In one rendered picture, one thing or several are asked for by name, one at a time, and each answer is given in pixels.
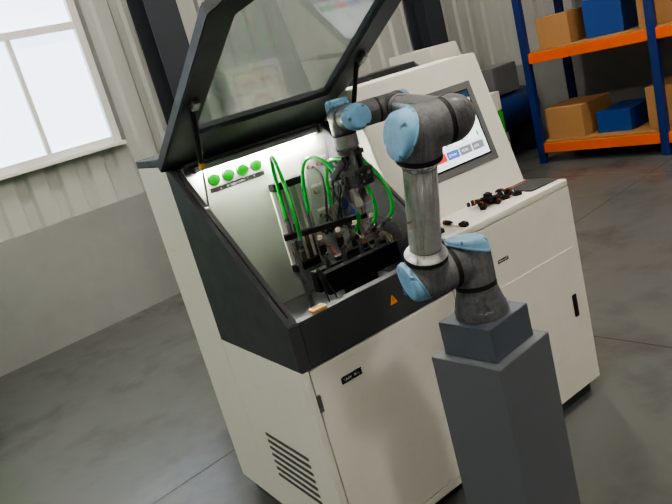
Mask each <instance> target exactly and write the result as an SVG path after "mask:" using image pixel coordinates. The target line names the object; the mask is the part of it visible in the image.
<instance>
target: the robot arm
mask: <svg viewBox="0 0 672 504"><path fill-rule="evenodd" d="M325 110H326V116H327V118H328V122H329V126H330V129H331V133H332V137H333V142H334V146H335V149H336V151H337V154H338V156H344V157H343V158H341V160H340V161H339V163H338V164H337V166H336V168H335V169H334V171H333V172H332V174H331V176H330V177H331V179H332V181H333V182H336V181H339V180H341V182H340V184H341V190H342V193H343V195H344V197H345V198H346V200H347V201H348V203H350V205H351V206H352V207H353V208H354V209H355V210H356V211H357V212H358V213H359V214H360V215H363V214H364V213H365V210H366V204H368V203H370V202H372V200H373V198H372V196H371V195H370V194H368V193H367V190H366V188H367V185H368V184H370V183H373V182H374V181H376V179H375V175H374V171H373V167H372V165H367V164H366V163H364V161H363V157H362V152H364V150H363V147H362V148H360V146H358V145H359V140H358V136H357V131H359V130H362V129H365V128H366V127H367V126H370V125H373V124H377V123H380V122H383V121H385V123H384V127H383V140H384V145H385V146H386V151H387V153H388V155H389V157H390V158H391V159H392V160H394V161H395V163H396V165H398V166H399V167H400V168H402V174H403V185H404V196H405V208H406V219H407V230H408V242H409V246H408V247H407V248H406V250H405V251H404V262H401V263H400V264H399V265H398V266H397V274H398V278H399V280H400V283H401V285H402V287H403V288H404V290H405V291H406V293H407V294H408V295H409V297H410V298H411V299H413V300H414V301H416V302H422V301H425V300H427V299H431V298H433V297H435V296H438V295H440V294H443V293H445V292H448V291H450V290H453V289H456V298H455V308H454V313H455V317H456V320H457V321H458V322H460V323H463V324H470V325H476V324H484V323H489V322H492V321H495V320H498V319H500V318H502V317H503V316H505V315H506V314H507V313H508V312H509V304H508V300H507V299H506V297H504V295H503V293H502V291H501V289H500V287H499V285H498V283H497V278H496V273H495V268H494V263H493V259H492V254H491V251H492V250H491V248H490V245H489V241H488V239H487V237H485V236H484V235H481V234H473V233H470V234H459V235H454V236H451V237H448V238H447V239H446V240H445V243H444V244H445V245H446V246H444V245H443V244H442V238H441V221H440V203H439V185H438V167H437V165H439V164H440V163H441V162H442V160H443V147H445V146H448V145H451V144H453V143H456V142H458V141H460V140H462V139H463V138H465V137H466V136H467V135H468V134H469V133H470V131H471V130H472V128H473V126H474V123H475V118H476V113H475V108H474V106H473V104H472V102H471V101H470V100H469V99H468V98H467V97H466V96H464V95H461V94H457V93H444V94H441V95H440V96H430V95H418V94H410V93H409V92H408V91H407V90H406V89H400V90H394V91H392V92H389V93H386V94H382V95H379V96H376V97H372V98H369V99H365V100H362V101H359V102H355V103H352V104H350V103H349V100H348V98H347V97H340V98H336V99H332V100H329V101H327V102H326V103H325ZM364 164H366V165H364ZM371 169H372V170H371ZM372 173H373V174H372ZM352 187H354V188H356V189H354V188H352ZM351 188H352V189H351Z"/></svg>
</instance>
